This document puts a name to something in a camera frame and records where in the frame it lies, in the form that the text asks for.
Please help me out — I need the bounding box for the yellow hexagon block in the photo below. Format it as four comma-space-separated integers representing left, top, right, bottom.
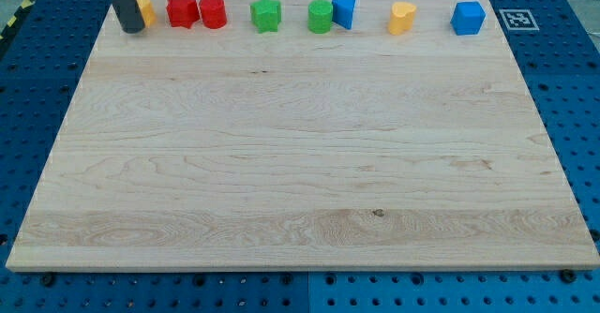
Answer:
136, 0, 157, 27

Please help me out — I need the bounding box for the light wooden board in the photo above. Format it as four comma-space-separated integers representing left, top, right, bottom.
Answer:
7, 0, 599, 273

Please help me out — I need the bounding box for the green cylinder block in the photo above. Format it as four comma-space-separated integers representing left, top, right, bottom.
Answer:
307, 0, 333, 34

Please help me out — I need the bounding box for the green star block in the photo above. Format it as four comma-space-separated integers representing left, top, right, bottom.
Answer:
250, 0, 282, 34

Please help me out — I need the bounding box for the blue triangle block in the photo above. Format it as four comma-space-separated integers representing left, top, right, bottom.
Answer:
331, 0, 356, 30

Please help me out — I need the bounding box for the red cylinder block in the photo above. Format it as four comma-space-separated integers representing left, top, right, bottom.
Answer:
199, 0, 228, 29

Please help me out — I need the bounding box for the yellow heart block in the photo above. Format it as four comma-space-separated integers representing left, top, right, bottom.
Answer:
387, 2, 417, 36

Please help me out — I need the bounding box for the red star block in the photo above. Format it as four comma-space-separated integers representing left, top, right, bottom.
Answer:
166, 0, 200, 29

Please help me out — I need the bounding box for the blue cube block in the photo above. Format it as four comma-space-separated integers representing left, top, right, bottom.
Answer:
450, 1, 486, 36

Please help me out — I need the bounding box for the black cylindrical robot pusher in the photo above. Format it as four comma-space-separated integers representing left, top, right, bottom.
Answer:
111, 0, 145, 34

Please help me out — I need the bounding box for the white fiducial marker tag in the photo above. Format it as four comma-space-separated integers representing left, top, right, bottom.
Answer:
499, 8, 539, 31

